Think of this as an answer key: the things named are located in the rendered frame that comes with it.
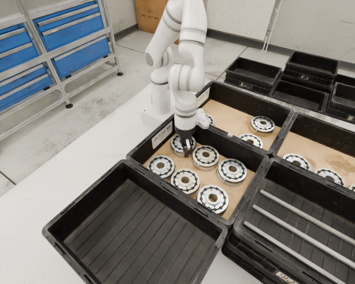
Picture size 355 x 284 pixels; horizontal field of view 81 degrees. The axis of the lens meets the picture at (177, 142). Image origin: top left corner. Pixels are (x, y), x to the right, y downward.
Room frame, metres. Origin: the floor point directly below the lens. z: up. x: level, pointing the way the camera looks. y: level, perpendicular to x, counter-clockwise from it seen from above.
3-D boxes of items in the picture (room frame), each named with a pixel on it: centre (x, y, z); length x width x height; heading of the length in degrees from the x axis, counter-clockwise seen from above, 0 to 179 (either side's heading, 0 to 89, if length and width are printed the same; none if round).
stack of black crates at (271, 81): (1.64, -0.65, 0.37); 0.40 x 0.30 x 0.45; 57
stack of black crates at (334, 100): (1.21, -1.33, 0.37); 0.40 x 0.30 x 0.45; 58
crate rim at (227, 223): (0.44, -0.07, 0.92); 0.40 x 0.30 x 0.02; 54
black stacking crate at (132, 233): (0.19, 0.11, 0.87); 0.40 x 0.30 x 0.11; 54
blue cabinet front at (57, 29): (2.23, 1.02, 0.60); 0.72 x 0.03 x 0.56; 147
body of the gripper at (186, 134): (0.53, -0.03, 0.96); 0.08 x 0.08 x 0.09
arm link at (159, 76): (0.87, 0.08, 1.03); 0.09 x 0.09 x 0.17; 43
